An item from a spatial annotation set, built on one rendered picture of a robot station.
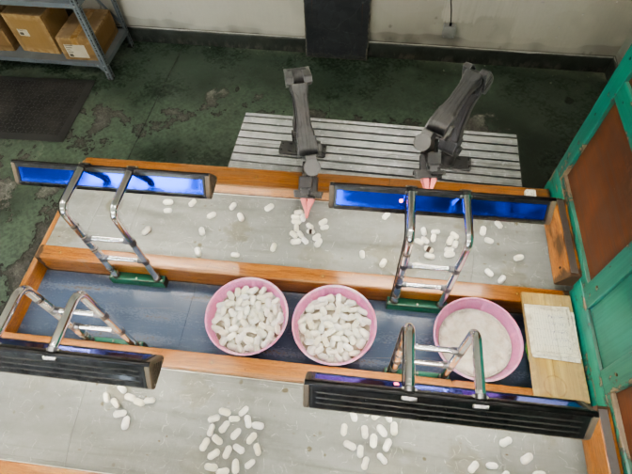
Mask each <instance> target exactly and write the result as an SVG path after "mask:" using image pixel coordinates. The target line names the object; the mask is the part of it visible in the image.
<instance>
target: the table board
mask: <svg viewBox="0 0 632 474"><path fill-rule="evenodd" d="M59 217H60V214H59V212H58V211H57V213H56V215H55V218H54V220H53V222H52V224H51V226H50V228H49V229H48V231H47V232H46V234H45V236H44V238H43V240H42V242H41V245H46V243H47V242H48V240H49V238H50V236H51V234H52V232H53V230H54V228H55V225H56V223H57V221H58V219H59ZM47 270H48V269H47V268H46V267H45V266H44V265H43V264H42V263H41V262H39V261H38V260H37V259H36V258H35V257H34V259H33V260H32V262H31V264H30V266H29V268H28V270H27V272H26V273H25V275H24V278H23V280H22V282H21V284H20V286H23V285H27V286H30V287H32V288H33V289H34V290H35V291H37V290H38V288H39V285H40V283H41V281H42V279H43V277H44V275H45V273H46V271H47ZM20 286H19V287H20ZM31 302H32V299H30V298H29V297H28V296H26V295H25V294H24V295H23V296H22V298H21V300H20V302H19V304H18V306H17V307H16V309H15V311H14V313H13V315H12V317H11V319H10V321H9V323H8V326H7V328H6V330H5V332H13V333H17V331H18V329H19V327H20V325H21V323H22V321H23V318H24V315H25V314H26V312H27V310H28V308H29V306H30V304H31Z"/></svg>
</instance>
